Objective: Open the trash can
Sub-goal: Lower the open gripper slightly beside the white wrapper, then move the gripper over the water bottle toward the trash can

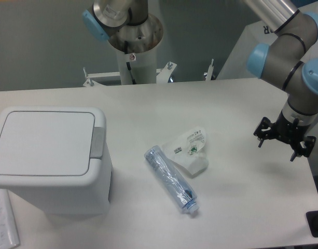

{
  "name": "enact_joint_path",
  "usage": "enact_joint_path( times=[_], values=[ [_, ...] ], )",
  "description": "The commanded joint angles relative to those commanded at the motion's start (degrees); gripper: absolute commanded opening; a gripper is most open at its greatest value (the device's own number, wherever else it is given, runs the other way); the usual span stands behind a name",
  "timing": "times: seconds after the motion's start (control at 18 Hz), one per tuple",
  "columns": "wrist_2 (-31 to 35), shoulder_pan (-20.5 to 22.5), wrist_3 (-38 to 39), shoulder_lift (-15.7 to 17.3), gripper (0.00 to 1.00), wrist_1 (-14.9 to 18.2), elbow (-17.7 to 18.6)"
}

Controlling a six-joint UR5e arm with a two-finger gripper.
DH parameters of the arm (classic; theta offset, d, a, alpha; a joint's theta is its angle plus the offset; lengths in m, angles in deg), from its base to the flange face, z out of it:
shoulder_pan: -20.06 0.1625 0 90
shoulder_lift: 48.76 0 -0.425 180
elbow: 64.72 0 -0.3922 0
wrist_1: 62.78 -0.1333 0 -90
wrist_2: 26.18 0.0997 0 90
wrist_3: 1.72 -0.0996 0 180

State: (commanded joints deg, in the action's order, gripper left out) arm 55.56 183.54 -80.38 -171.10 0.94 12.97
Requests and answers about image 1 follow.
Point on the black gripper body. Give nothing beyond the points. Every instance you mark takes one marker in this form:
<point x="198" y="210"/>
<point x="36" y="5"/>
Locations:
<point x="291" y="133"/>

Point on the crushed clear plastic bottle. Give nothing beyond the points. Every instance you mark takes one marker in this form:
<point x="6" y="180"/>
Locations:
<point x="179" y="189"/>

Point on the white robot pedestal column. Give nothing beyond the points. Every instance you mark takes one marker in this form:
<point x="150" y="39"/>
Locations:
<point x="137" y="68"/>

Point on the black clamp on table edge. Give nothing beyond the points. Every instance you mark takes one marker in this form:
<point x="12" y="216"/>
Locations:
<point x="312" y="218"/>

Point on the crumpled clear plastic bag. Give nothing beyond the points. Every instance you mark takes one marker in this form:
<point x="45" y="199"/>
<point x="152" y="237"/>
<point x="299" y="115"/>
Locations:
<point x="187" y="151"/>

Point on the grey trash can push button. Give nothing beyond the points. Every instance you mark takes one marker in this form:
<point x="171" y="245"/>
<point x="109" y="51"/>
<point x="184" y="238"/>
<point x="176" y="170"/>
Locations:
<point x="98" y="141"/>

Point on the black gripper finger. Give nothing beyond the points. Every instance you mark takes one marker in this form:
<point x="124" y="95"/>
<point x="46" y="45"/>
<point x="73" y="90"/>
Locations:
<point x="302" y="147"/>
<point x="264" y="131"/>

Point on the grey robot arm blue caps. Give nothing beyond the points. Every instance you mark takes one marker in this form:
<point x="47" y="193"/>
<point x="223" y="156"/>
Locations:
<point x="280" y="65"/>

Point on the white metal mounting frame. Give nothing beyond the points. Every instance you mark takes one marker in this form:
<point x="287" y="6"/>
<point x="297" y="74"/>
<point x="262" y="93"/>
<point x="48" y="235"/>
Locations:
<point x="164" y="76"/>

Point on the white plastic trash can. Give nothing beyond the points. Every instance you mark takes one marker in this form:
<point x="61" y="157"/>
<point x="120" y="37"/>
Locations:
<point x="45" y="159"/>

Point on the second robot arm silver base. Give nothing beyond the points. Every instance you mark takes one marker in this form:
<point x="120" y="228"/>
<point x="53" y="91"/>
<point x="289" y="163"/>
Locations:
<point x="126" y="25"/>

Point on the white control box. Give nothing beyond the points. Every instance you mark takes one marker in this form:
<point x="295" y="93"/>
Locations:
<point x="253" y="34"/>

